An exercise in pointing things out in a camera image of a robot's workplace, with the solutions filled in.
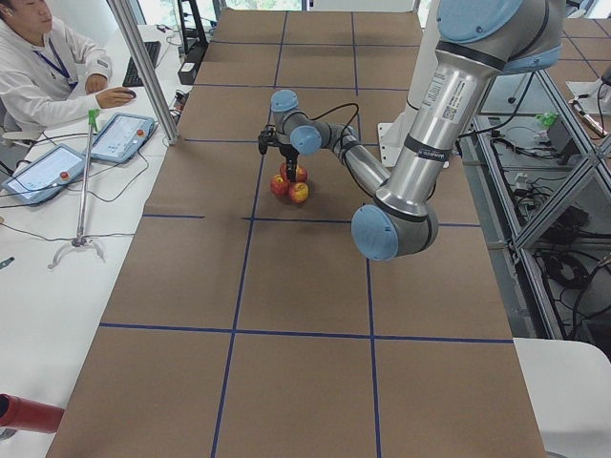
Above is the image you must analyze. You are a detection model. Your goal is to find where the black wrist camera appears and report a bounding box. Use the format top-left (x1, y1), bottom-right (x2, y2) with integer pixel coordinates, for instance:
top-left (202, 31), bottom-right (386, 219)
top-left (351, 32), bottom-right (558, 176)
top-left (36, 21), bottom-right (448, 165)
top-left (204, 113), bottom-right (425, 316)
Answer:
top-left (258, 125), bottom-right (280, 156)

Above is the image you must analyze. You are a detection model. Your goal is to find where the person in white hoodie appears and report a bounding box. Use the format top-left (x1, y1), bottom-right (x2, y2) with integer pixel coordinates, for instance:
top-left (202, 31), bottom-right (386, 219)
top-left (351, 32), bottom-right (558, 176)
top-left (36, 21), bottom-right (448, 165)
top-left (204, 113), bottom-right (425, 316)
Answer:
top-left (1, 1), bottom-right (136, 133)

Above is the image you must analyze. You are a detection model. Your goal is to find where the chrome reacher grabber tool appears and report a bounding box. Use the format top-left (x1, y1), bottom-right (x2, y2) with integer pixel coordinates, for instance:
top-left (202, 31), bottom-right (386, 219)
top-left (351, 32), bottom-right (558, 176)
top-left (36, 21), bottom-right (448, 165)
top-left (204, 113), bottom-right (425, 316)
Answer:
top-left (48, 109), bottom-right (104, 270)

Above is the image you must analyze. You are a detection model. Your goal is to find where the red apple back left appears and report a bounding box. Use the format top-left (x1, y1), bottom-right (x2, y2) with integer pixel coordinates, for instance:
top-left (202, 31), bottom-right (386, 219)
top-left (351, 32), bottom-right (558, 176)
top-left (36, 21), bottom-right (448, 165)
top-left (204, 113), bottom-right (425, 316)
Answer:
top-left (269, 174), bottom-right (289, 196)

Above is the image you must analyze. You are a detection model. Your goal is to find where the blue teach pendant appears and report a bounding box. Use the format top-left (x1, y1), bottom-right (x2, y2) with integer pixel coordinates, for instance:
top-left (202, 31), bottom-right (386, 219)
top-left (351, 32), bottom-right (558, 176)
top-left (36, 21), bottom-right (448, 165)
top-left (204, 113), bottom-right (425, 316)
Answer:
top-left (1, 144), bottom-right (85, 205)
top-left (91, 113), bottom-right (156, 164)

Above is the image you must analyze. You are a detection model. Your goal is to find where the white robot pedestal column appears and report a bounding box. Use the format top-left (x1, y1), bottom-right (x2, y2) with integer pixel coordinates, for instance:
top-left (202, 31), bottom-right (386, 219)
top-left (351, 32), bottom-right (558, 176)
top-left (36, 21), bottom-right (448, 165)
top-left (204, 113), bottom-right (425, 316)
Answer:
top-left (378, 0), bottom-right (439, 167)

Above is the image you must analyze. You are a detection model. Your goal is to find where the red apple back right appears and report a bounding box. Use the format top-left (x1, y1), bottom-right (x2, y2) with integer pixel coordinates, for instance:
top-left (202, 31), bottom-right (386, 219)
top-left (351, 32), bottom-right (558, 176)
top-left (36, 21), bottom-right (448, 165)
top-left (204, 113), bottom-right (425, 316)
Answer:
top-left (295, 165), bottom-right (308, 182)

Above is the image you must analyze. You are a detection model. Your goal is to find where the red yellow front apple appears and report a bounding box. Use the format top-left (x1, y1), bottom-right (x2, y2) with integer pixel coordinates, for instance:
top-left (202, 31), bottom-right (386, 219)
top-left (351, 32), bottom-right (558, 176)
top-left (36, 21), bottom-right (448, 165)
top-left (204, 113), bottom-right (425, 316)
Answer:
top-left (287, 182), bottom-right (309, 203)

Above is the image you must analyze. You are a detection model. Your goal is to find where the near blue teach pendant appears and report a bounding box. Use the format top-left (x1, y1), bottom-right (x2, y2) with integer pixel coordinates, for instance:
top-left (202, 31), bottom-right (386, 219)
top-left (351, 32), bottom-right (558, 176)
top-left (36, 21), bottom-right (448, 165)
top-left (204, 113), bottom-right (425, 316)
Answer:
top-left (1, 144), bottom-right (85, 205)

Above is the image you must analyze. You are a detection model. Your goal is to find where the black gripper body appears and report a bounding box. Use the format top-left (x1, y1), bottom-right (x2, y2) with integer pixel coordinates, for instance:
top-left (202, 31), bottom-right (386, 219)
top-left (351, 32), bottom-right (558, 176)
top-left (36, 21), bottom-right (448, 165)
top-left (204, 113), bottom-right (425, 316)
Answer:
top-left (279, 144), bottom-right (299, 160)

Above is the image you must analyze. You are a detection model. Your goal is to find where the black box on desk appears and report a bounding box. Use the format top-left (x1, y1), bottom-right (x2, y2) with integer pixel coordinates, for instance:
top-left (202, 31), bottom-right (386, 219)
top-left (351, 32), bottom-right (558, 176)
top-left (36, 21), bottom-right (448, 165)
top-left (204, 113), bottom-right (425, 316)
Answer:
top-left (178, 62), bottom-right (199, 86)

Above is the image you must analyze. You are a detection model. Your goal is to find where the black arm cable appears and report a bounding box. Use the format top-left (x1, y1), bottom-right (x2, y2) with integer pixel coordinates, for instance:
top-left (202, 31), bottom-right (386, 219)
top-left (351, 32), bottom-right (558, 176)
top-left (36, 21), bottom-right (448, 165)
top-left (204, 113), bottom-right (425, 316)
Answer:
top-left (307, 103), bottom-right (362, 149)

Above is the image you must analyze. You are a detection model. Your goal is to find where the black keyboard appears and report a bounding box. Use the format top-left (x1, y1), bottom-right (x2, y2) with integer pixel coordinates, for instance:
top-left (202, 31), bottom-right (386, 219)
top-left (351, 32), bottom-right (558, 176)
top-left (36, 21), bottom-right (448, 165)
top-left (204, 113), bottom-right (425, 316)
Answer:
top-left (121, 40), bottom-right (162, 89)

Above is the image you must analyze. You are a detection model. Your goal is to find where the red yellow carried apple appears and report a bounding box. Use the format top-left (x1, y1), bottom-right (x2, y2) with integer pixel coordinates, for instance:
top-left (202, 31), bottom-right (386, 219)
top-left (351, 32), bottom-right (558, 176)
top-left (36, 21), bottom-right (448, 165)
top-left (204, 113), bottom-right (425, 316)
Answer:
top-left (279, 162), bottom-right (300, 181)

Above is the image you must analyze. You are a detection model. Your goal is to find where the aluminium frame post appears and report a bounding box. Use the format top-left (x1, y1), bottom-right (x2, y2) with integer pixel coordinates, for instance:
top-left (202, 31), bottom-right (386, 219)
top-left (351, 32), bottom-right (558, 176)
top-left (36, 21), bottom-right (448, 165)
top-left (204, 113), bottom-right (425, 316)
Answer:
top-left (108, 0), bottom-right (179, 145)

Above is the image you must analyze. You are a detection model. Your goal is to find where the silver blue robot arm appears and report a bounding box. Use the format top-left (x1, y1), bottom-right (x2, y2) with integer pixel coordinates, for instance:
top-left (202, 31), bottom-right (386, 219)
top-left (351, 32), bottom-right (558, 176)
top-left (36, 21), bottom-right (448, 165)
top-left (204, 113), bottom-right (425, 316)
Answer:
top-left (259, 1), bottom-right (565, 260)

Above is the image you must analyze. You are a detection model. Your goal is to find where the far blue teach pendant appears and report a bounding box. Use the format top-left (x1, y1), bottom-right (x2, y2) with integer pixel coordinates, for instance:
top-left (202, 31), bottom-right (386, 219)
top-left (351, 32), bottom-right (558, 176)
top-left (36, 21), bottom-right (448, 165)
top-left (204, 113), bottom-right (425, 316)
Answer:
top-left (91, 113), bottom-right (156, 164)

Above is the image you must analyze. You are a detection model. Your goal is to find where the red cylinder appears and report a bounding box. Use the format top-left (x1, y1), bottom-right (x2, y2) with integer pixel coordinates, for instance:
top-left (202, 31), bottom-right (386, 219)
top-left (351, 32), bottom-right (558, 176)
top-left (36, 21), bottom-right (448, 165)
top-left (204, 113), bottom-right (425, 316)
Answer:
top-left (1, 394), bottom-right (65, 433)

